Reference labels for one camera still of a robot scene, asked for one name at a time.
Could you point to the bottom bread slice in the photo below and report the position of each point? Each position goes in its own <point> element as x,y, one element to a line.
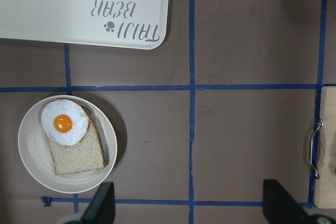
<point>86,155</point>

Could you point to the fried egg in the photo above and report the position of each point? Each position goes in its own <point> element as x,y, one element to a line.
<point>65,122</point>

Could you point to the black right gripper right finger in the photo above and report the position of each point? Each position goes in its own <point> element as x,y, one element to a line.
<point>280,207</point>

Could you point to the cream bear serving tray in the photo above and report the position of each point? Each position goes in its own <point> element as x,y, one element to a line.
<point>136,24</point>

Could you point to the wooden cutting board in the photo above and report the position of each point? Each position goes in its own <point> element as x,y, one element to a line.
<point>321,152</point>

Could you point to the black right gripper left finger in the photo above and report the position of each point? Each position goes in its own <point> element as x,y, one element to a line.
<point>102,206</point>

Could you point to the round white plate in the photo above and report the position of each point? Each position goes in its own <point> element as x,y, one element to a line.
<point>36,157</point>

